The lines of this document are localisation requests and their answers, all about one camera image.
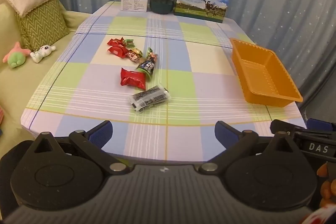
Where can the small red candy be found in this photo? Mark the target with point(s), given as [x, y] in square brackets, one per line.
[132, 56]

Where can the white rabbit plush toy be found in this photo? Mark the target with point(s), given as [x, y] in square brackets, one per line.
[42, 52]

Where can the pink green plush toy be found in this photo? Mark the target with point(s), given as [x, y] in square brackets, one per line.
[15, 57]

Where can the green sofa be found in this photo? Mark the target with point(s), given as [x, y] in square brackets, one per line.
[26, 87]

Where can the green brown candy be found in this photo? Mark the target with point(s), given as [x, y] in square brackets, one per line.
[129, 42]

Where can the clear packet of black bars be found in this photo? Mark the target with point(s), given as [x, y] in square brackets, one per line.
[149, 98]

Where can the person's right hand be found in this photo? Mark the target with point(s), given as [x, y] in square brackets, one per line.
[329, 193]

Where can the black green snack packet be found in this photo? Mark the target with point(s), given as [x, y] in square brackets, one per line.
[146, 66]

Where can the orange plastic tray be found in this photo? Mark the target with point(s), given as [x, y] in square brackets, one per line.
[262, 77]

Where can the plaid tablecloth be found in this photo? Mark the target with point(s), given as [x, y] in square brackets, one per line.
[183, 61]

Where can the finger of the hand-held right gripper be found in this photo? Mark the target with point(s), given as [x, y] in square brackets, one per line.
[319, 124]
[278, 125]

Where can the red white printed clothing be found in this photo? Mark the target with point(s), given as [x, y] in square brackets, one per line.
[319, 217]

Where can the green zigzag cushion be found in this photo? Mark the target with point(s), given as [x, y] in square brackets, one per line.
[42, 24]

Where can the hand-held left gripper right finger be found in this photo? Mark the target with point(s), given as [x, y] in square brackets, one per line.
[225, 133]

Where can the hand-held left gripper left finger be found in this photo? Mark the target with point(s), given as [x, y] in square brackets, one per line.
[101, 133]

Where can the large red snack packet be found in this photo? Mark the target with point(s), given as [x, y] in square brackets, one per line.
[132, 79]

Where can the red candy with gold print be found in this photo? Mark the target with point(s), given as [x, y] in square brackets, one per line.
[115, 42]

